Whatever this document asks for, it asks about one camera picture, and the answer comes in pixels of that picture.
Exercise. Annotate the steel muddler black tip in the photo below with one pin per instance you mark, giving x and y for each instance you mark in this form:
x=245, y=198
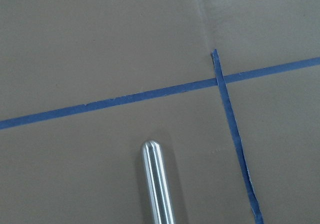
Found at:
x=157, y=183

